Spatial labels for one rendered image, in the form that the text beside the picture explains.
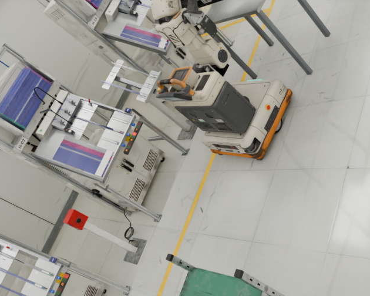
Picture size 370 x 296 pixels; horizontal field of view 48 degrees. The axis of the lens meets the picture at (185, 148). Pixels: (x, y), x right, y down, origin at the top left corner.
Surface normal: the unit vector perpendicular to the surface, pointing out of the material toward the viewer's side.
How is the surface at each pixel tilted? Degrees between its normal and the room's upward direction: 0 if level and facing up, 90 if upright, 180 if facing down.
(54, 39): 90
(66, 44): 90
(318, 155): 0
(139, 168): 90
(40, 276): 47
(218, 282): 0
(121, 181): 90
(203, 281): 0
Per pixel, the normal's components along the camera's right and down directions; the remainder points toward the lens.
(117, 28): -0.04, -0.40
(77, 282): 0.64, -0.06
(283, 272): -0.68, -0.51
